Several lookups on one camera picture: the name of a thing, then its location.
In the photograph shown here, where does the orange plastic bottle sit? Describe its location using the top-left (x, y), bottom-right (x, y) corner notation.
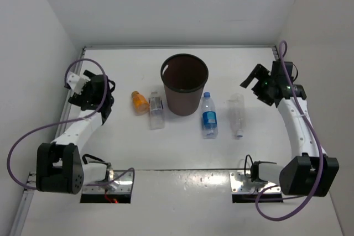
top-left (131, 91), bottom-right (149, 115)

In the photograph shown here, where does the clear square plastic bottle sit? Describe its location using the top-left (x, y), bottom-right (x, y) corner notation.
top-left (148, 91), bottom-right (165, 130)

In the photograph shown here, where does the blue label water bottle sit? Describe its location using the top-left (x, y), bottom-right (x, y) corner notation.
top-left (201, 92), bottom-right (218, 139)

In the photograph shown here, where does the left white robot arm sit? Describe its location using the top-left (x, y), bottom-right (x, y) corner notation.
top-left (36, 71), bottom-right (115, 194)

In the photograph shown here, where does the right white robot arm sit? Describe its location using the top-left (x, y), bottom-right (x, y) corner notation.
top-left (241, 60), bottom-right (339, 197)

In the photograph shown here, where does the brown plastic waste bin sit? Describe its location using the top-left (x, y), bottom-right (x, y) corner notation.
top-left (160, 54), bottom-right (209, 116)

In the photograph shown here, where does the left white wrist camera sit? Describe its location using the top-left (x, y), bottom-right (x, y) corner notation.
top-left (66, 71), bottom-right (88, 95)

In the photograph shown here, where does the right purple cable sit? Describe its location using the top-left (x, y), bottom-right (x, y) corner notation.
top-left (254, 40), bottom-right (324, 222)

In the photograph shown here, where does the purple cable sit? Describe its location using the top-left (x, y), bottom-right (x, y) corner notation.
top-left (254, 40), bottom-right (324, 222)
top-left (7, 58), bottom-right (136, 191)

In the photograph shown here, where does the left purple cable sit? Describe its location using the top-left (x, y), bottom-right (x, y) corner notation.
top-left (7, 58), bottom-right (136, 191)

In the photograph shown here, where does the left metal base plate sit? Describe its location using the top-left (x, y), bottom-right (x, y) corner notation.
top-left (82, 168), bottom-right (135, 195)

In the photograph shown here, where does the metal base plate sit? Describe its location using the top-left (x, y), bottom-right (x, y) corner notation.
top-left (82, 168), bottom-right (135, 195)
top-left (230, 170), bottom-right (281, 195)

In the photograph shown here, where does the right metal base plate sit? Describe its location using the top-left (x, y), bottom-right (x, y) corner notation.
top-left (230, 170), bottom-right (281, 195)

